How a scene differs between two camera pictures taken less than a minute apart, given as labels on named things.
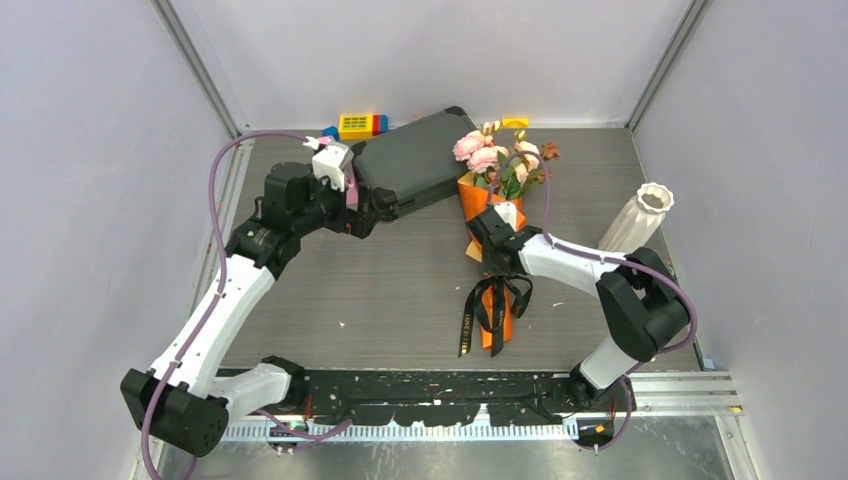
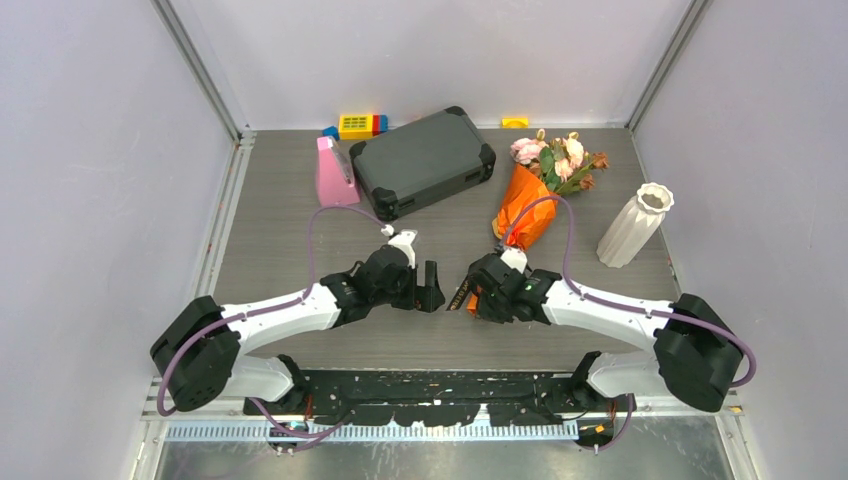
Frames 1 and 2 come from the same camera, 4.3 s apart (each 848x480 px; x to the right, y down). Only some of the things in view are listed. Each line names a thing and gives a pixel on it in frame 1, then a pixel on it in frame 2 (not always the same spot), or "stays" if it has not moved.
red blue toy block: (380, 124) stays
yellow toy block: (355, 126) stays
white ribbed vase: (638, 221) stays
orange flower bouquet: (504, 167) -> (554, 167)
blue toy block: (331, 131) stays
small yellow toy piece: (515, 122) stays
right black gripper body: (490, 266) -> (494, 307)
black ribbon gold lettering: (498, 315) -> (459, 295)
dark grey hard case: (413, 165) stays
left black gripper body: (336, 216) -> (400, 296)
